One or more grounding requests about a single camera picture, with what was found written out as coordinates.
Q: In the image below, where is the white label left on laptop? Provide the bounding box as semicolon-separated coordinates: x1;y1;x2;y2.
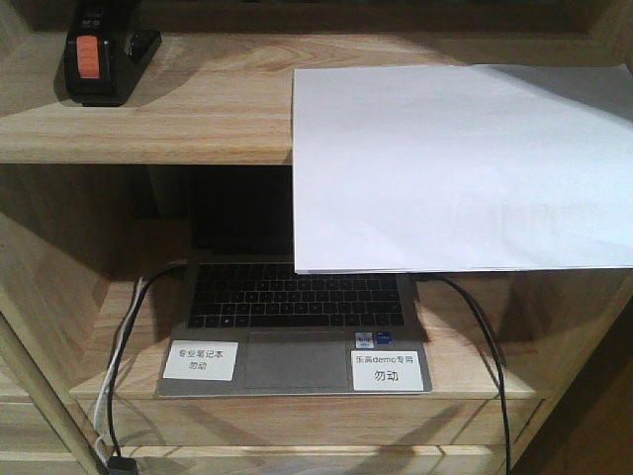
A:
162;340;238;381

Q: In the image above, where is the black cable left of laptop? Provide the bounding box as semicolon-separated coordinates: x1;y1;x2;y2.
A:
104;262;189;459

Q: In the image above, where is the white paper stack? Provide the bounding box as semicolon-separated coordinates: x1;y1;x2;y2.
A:
292;64;632;273

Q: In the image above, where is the white cable left of laptop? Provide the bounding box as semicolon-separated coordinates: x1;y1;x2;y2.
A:
92;276;148;469

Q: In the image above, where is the black plug adapter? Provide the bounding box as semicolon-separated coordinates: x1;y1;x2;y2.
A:
107;456;139;475

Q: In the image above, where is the black cable right of laptop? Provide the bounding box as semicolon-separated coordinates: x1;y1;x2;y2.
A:
415;274;513;475

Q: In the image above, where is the black cable of laptop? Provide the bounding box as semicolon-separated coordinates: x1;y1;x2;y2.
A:
104;262;189;459
415;274;513;475

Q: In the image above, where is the silver laptop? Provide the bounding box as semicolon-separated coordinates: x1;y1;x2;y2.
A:
157;165;432;398

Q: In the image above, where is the black stapler with orange button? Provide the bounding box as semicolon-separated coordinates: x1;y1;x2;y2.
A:
63;1;162;107

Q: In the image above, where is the white label on laptop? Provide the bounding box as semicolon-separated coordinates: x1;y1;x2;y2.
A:
351;350;427;392
162;340;238;381

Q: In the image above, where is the wooden shelf unit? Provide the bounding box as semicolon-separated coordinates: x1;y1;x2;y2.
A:
1;1;632;474

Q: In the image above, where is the white label right on laptop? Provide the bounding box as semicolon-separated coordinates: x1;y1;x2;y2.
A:
351;350;427;392

